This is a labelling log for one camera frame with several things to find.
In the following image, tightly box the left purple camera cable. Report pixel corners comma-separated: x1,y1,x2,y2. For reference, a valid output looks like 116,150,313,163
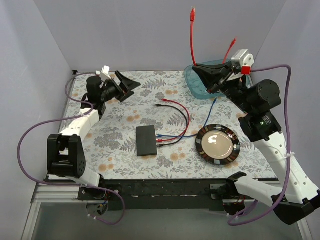
17,72,126,226

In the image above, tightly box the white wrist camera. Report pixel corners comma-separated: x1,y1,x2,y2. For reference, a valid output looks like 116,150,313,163
95,65,112,82
228,49,255,81

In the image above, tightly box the black network switch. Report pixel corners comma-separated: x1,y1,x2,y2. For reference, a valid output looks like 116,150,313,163
136,125,158,157

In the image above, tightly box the purple camera cable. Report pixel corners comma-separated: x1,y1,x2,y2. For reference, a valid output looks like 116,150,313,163
17,72,126,226
227,64,293,227

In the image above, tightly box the floral patterned table mat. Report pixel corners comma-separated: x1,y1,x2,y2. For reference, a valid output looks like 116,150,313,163
83,71,275,179

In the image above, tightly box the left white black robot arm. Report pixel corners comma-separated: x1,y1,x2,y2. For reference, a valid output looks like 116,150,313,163
47,71,141,200

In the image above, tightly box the aluminium frame rail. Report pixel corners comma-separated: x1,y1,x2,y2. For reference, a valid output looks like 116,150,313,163
31,181,87,204

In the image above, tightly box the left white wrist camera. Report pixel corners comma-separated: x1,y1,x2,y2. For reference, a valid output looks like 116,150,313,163
95,65,112,82

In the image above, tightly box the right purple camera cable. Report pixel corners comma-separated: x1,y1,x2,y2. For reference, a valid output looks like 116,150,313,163
227,64,293,227

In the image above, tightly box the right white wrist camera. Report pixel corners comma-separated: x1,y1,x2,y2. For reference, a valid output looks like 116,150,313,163
228,49,255,81

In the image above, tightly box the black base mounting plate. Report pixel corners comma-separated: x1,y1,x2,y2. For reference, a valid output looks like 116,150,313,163
77,178,257,211

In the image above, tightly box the black ethernet cable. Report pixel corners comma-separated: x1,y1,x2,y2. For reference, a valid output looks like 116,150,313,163
154,103,191,148

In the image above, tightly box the blue plastic container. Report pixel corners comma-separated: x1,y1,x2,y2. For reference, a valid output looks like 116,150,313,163
183,59,253,100

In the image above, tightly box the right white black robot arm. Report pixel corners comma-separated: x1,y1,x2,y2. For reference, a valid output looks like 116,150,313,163
192,62,320,225

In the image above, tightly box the dark rimmed beige plate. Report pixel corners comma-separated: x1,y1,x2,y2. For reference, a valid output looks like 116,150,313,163
195,124,241,166

